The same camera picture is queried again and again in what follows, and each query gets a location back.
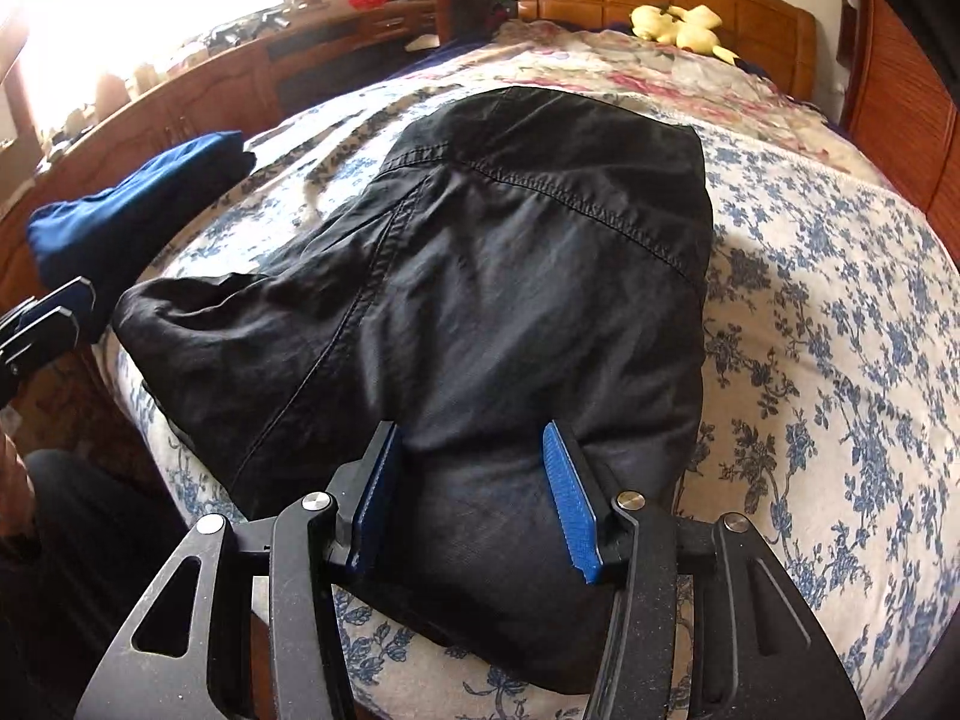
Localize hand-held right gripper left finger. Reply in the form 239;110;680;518
73;420;404;720

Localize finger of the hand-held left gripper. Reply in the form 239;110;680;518
13;277;96;332
0;306;81;407

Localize wooden desk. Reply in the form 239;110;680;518
0;0;445;295

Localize folded blue clothing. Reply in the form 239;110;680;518
28;131;257;347

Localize wooden chair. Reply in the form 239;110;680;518
436;0;520;47

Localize wooden slatted wardrobe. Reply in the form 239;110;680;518
838;0;960;265

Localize wooden bed headboard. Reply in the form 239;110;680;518
519;0;818;103

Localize pink floral quilt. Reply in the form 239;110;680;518
409;19;895;190

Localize person's leg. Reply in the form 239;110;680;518
0;448;252;720

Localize dark jacket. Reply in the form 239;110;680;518
111;86;716;695

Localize yellow plush toy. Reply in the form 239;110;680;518
628;4;741;65

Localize navy bed sheet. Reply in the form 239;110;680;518
407;36;470;67

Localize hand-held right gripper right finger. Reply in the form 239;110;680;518
541;420;887;720

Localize bed with floral bedspread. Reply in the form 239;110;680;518
97;79;960;720

